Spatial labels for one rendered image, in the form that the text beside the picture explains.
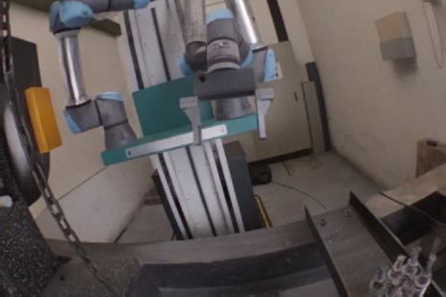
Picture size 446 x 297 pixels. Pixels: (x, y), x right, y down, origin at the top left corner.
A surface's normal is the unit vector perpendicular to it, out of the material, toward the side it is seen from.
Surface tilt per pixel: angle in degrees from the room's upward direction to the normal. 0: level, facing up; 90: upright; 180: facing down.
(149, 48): 90
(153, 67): 90
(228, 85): 67
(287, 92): 90
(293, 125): 90
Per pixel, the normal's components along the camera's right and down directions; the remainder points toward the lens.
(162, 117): 0.04, 0.17
